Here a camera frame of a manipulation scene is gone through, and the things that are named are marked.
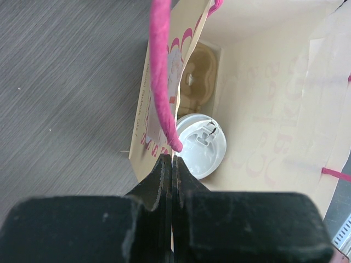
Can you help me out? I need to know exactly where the cardboard cup carrier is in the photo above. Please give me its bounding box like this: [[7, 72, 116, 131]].
[[177, 42, 218, 118]]

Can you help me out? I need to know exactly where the pink paper gift bag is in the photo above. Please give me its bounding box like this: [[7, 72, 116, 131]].
[[129, 1, 350, 215]]

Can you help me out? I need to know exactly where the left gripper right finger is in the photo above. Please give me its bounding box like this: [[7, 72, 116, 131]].
[[172, 157, 333, 262]]

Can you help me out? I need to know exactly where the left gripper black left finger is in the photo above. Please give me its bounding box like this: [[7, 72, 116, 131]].
[[1, 155, 172, 262]]

